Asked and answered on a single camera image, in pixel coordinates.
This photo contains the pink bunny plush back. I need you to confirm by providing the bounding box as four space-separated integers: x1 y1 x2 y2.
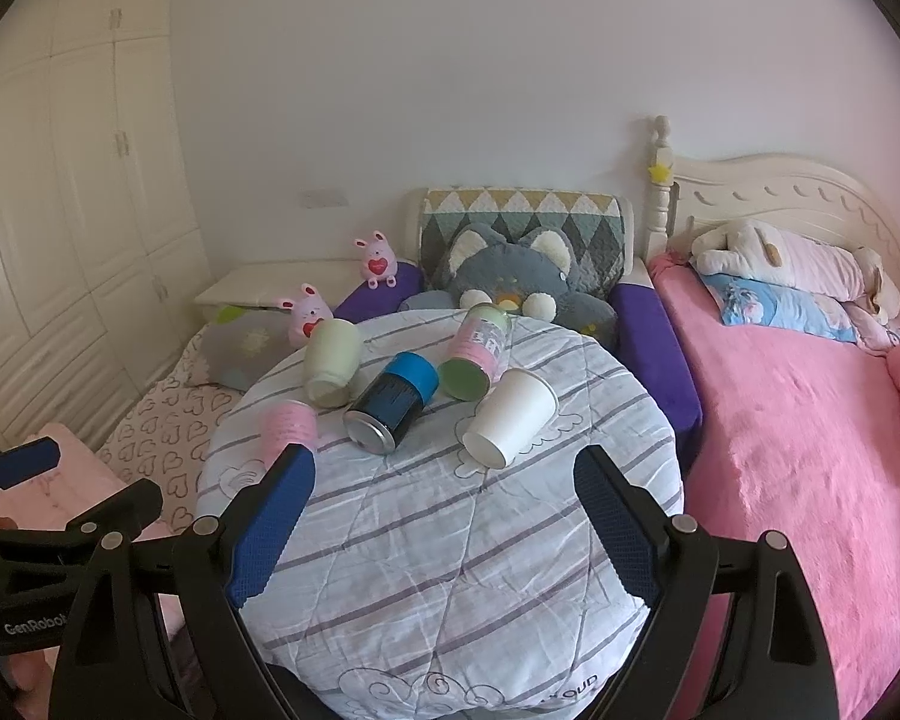
354 231 398 289

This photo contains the grey sun pattern pillow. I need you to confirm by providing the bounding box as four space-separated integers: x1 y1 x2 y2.
188 307 294 392

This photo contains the grey cat plush pillow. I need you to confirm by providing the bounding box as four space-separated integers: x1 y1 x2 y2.
401 223 617 349

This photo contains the pale green cup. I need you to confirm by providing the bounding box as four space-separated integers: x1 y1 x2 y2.
304 319 364 410

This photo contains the heart pattern bed sheet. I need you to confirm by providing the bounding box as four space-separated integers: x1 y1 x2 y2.
97 327 240 533

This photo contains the pink bunny plush front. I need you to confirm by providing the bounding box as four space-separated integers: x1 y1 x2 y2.
278 283 333 348

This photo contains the white paper cup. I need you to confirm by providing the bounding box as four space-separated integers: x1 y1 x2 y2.
461 369 559 470

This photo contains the pink and green can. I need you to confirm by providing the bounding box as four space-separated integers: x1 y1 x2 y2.
439 304 510 401

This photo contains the purple bolster cushion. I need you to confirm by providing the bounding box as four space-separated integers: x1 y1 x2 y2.
333 259 704 476

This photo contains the cream wooden bed headboard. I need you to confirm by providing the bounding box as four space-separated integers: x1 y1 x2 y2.
642 115 900 289

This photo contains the cream wardrobe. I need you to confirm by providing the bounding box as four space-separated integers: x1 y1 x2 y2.
0 0 211 447

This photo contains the yellow star ornament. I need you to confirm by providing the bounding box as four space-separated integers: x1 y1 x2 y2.
649 164 673 185

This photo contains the blue and black can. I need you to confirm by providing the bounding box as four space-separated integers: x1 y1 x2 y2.
343 351 439 455

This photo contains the white dog plush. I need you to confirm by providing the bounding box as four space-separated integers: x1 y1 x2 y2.
691 220 900 325

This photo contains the small pink cup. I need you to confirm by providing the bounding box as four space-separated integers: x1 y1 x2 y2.
260 400 318 468

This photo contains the pink fleece blanket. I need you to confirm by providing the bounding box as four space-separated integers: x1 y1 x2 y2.
649 255 900 718

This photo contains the pink bunny plush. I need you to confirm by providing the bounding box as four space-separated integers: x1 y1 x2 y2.
278 283 333 348
354 231 398 289

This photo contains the diamond pattern quilted headboard cover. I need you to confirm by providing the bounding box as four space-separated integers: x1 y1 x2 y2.
418 187 634 298

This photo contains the blue cartoon pillow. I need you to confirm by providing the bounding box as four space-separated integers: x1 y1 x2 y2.
701 275 857 343

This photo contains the folded pink quilt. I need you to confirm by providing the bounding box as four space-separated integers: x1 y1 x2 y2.
0 422 190 720

